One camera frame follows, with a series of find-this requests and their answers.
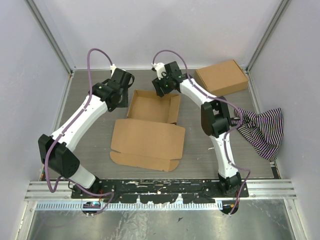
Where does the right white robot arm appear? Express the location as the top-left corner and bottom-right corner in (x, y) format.
(151, 75), (243, 198)

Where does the right aluminium corner post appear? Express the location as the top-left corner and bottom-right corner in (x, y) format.
(245, 0), (292, 74)

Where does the aluminium front rail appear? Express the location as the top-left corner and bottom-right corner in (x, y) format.
(24, 178), (297, 201)

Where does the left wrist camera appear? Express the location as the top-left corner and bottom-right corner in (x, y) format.
(108, 64), (135, 89)

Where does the small green circuit board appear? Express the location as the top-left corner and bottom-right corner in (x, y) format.
(82, 201), (101, 209)

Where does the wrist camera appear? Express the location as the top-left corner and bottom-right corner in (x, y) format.
(108, 64), (135, 89)
(151, 61), (182, 80)

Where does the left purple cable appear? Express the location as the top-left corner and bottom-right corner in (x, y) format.
(44, 48), (116, 217)

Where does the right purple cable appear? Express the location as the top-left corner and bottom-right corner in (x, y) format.
(152, 49), (252, 216)

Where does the folded closed cardboard box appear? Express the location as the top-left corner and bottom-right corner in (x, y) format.
(194, 60), (249, 97)

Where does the white slotted cable duct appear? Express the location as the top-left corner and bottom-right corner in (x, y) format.
(35, 201), (223, 211)

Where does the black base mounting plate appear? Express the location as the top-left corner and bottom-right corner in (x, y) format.
(70, 178), (250, 205)

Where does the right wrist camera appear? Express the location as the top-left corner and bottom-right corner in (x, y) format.
(151, 61), (182, 80)

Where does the striped purple black cloth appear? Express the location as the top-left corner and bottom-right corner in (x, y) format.
(231, 108), (284, 162)

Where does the purple cable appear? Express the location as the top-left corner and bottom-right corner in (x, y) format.
(44, 48), (116, 217)
(152, 49), (252, 216)

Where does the left aluminium corner post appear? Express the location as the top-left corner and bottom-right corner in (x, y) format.
(24, 0), (77, 75)

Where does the cardboard box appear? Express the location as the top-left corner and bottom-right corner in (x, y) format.
(194, 60), (249, 97)
(109, 89), (186, 172)

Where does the aluminium corner post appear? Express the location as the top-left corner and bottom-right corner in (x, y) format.
(24, 0), (77, 75)
(245, 0), (292, 74)

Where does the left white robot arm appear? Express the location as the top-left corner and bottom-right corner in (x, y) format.
(38, 81), (128, 199)

